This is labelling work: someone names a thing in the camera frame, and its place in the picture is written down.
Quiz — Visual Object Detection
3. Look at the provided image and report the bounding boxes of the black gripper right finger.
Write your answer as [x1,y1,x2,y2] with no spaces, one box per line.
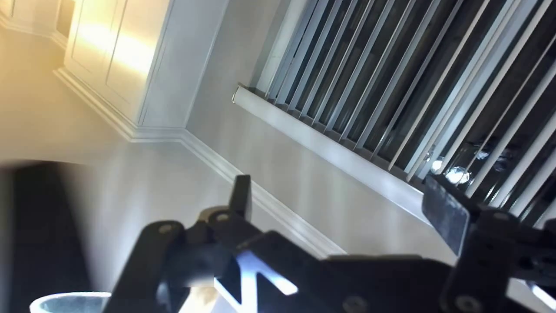
[420,174,556,313]

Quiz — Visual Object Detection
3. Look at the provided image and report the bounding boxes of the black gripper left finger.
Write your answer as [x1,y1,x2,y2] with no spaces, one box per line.
[102,172,326,313]

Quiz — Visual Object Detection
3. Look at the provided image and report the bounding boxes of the frosted glass lamp shade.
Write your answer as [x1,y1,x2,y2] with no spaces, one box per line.
[27,290,112,313]

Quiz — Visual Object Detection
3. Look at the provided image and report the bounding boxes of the dark ceiling fan blade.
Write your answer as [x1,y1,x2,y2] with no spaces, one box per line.
[0,160,98,313]

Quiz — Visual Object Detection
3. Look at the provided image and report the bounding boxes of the white vertical blinds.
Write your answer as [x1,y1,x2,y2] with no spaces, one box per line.
[251,0,556,231]

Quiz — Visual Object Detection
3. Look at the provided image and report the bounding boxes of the white wall cabinet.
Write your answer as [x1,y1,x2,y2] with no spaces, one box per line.
[51,0,230,144]

